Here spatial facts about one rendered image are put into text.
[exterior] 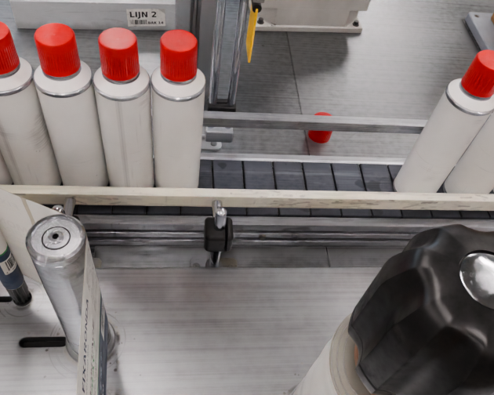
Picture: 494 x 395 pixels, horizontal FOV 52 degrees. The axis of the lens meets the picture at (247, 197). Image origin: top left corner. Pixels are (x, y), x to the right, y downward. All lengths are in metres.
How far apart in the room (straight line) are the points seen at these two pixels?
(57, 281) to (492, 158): 0.47
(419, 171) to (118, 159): 0.34
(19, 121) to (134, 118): 0.11
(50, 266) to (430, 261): 0.23
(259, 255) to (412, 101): 0.40
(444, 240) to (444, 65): 0.75
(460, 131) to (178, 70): 0.29
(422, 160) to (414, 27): 0.49
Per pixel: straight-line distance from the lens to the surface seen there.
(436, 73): 0.96
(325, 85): 0.85
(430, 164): 0.61
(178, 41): 0.46
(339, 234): 0.63
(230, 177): 0.62
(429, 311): 0.23
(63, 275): 0.36
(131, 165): 0.54
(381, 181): 0.67
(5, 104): 0.51
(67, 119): 0.51
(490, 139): 0.62
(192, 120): 0.50
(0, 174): 0.61
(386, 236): 0.65
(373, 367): 0.28
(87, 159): 0.55
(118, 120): 0.50
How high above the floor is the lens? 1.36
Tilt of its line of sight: 53 degrees down
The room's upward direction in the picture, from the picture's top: 11 degrees clockwise
